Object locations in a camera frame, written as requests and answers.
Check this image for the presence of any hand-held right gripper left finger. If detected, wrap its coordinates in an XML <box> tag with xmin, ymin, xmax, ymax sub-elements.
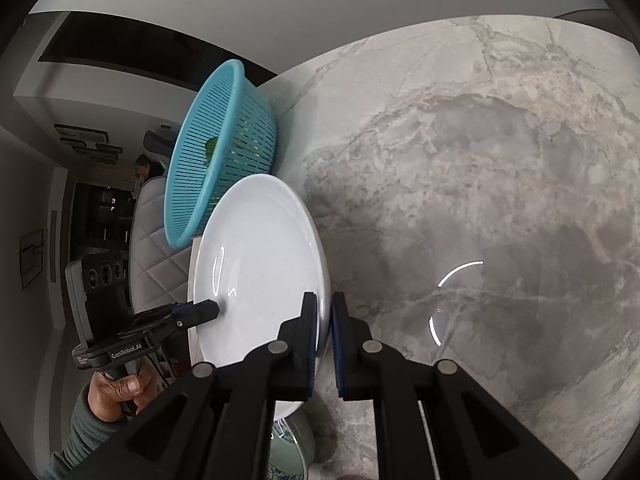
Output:
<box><xmin>65</xmin><ymin>291</ymin><xmax>321</xmax><ymax>480</ymax></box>

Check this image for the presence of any pale green ceramic bowl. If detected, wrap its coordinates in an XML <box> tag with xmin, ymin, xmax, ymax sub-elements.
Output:
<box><xmin>269</xmin><ymin>404</ymin><xmax>317</xmax><ymax>480</ymax></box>

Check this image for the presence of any white quilted chair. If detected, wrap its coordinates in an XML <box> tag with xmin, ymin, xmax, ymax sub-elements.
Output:
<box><xmin>128</xmin><ymin>179</ymin><xmax>194</xmax><ymax>377</ymax></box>

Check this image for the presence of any person's left hand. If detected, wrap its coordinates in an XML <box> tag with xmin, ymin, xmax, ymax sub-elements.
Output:
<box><xmin>87</xmin><ymin>360</ymin><xmax>162</xmax><ymax>423</ymax></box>

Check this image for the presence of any blue plastic colander basket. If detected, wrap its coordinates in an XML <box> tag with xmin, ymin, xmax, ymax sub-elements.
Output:
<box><xmin>163</xmin><ymin>59</ymin><xmax>278</xmax><ymax>250</ymax></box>

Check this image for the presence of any black ceiling light fixture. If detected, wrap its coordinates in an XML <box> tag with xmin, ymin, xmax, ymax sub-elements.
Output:
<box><xmin>53</xmin><ymin>123</ymin><xmax>124</xmax><ymax>165</ymax></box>

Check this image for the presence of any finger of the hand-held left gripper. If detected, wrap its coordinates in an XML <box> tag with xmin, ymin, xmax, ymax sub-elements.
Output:
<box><xmin>131</xmin><ymin>298</ymin><xmax>222</xmax><ymax>335</ymax></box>

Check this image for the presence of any white plate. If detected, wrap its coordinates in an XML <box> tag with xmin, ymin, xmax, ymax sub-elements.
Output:
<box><xmin>191</xmin><ymin>174</ymin><xmax>332</xmax><ymax>420</ymax></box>

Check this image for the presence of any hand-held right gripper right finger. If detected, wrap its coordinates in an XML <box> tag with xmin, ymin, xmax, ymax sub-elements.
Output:
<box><xmin>328</xmin><ymin>291</ymin><xmax>581</xmax><ymax>480</ymax></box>

